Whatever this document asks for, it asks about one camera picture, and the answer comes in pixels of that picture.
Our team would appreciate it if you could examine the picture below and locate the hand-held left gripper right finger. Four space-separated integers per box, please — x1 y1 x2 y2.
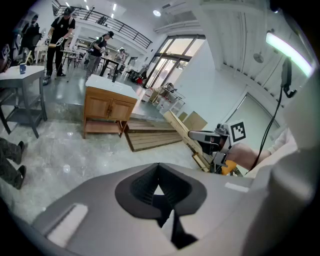
159 162 253 256

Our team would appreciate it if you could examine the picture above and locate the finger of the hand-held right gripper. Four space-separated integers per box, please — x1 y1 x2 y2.
187 130 206 143

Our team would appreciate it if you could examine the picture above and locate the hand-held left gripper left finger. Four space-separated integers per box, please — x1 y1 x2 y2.
32 162 177 256

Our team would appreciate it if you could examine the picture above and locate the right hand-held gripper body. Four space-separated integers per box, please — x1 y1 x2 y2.
199 119 247 166

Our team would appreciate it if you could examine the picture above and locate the person's right forearm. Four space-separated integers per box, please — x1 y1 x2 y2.
226 143 274 171

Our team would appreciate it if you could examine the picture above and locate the long pale wooden plank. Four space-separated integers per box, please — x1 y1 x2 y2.
163 109 211 173

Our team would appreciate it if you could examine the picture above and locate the brown cardboard sheet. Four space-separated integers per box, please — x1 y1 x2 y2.
182 110 209 131

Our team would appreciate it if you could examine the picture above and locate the yellow plastic object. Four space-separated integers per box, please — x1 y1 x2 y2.
220 159 238 176

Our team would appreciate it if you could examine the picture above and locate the stack of white boxes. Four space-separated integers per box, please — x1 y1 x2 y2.
141 84 186 116

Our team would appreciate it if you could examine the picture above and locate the person's white shirt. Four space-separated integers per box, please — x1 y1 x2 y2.
246 62 320 256

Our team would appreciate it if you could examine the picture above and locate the black hanging clamp device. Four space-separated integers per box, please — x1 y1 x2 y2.
280 56 298 99

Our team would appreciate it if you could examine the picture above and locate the glass entrance door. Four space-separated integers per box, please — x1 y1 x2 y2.
144 34 206 90

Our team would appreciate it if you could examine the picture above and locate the wooden vanity cabinet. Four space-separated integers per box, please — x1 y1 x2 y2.
82 86 138 140

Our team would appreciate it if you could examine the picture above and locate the long bar lamp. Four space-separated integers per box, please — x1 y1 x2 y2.
265 30 314 78

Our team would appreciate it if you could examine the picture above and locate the white sink basin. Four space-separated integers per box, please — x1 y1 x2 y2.
85 73 139 100

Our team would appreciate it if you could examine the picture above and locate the dark dining table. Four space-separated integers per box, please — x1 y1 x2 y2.
99 55 127 78

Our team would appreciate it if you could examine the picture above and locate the dark grey table stand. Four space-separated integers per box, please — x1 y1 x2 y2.
0 71 48 139

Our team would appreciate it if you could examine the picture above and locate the black balcony railing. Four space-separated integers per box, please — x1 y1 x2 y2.
51 0 153 50

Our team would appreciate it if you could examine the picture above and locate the thin black cable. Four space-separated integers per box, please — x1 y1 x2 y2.
246 86 285 176

